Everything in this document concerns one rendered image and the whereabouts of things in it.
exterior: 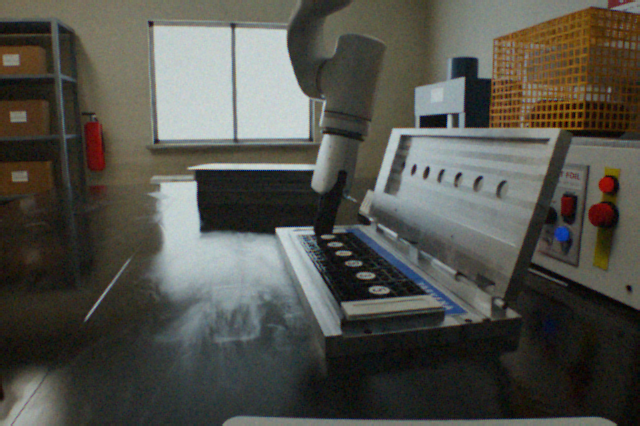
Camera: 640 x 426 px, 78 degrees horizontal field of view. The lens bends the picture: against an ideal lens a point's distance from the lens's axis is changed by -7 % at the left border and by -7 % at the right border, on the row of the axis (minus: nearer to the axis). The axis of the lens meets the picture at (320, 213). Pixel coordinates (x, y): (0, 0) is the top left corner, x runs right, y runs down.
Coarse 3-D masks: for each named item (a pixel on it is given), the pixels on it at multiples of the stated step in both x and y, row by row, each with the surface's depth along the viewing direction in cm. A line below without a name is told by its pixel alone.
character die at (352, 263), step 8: (376, 256) 58; (320, 264) 55; (328, 264) 56; (336, 264) 55; (344, 264) 55; (352, 264) 55; (360, 264) 55; (368, 264) 55; (376, 264) 55; (384, 264) 55; (320, 272) 52
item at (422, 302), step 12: (372, 300) 43; (384, 300) 43; (396, 300) 43; (408, 300) 43; (420, 300) 44; (432, 300) 43; (348, 312) 40; (360, 312) 40; (372, 312) 40; (384, 312) 41; (396, 312) 41
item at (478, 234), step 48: (432, 144) 66; (480, 144) 53; (528, 144) 44; (384, 192) 78; (432, 192) 62; (480, 192) 51; (528, 192) 43; (432, 240) 57; (480, 240) 47; (528, 240) 40
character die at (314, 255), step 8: (352, 248) 63; (360, 248) 63; (368, 248) 63; (312, 256) 59; (320, 256) 59; (328, 256) 59; (336, 256) 59; (344, 256) 59; (352, 256) 59; (360, 256) 59; (368, 256) 59
